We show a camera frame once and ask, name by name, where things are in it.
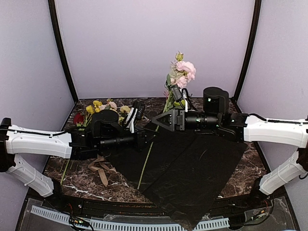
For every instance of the black wrapping paper sheet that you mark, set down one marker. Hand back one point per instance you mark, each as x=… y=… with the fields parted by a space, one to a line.
x=182 y=173

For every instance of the small yellow blossom spray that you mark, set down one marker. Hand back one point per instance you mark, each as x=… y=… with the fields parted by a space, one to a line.
x=68 y=166

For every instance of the black frame post left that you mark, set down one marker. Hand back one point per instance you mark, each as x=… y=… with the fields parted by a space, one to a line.
x=60 y=49

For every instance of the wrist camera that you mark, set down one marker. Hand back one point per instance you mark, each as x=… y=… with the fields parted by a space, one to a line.
x=180 y=98
x=136 y=113

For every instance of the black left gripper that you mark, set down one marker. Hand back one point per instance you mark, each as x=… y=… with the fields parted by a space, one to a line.
x=141 y=142

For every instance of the right circuit board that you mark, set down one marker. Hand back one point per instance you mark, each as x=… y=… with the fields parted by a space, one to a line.
x=259 y=215

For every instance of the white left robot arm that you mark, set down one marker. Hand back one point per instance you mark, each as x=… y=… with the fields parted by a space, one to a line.
x=15 y=140

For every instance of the yellow fake flower stem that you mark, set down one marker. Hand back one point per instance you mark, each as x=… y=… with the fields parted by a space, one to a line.
x=97 y=106
x=90 y=110

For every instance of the beige ribbon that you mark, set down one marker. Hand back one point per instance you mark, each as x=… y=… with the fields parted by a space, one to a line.
x=100 y=165

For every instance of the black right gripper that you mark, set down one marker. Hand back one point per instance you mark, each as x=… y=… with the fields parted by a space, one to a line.
x=158 y=119

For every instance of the black frame post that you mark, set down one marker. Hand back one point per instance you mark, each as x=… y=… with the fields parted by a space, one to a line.
x=60 y=49
x=249 y=49

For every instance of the circuit board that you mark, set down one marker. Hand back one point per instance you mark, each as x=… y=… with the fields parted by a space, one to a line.
x=78 y=222
x=259 y=215

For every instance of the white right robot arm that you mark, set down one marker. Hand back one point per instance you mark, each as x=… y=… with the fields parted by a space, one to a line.
x=273 y=133

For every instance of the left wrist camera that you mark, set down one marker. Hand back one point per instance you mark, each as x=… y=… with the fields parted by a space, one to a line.
x=136 y=113

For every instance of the red fake rose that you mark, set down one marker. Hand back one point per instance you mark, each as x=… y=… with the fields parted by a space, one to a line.
x=78 y=119

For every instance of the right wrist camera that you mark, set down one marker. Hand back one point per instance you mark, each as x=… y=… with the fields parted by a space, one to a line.
x=180 y=98

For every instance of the white cable duct strip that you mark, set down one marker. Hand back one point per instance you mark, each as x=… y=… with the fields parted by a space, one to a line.
x=111 y=222

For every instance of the black front rail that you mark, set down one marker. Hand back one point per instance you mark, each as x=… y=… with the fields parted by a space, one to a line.
x=83 y=206

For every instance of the black frame post right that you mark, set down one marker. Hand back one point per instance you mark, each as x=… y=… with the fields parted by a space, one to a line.
x=249 y=49

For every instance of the left circuit board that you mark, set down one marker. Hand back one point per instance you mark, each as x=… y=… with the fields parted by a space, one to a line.
x=78 y=222

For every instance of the pink fake flower stem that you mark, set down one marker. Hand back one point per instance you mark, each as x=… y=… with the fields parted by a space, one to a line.
x=110 y=105
x=181 y=73

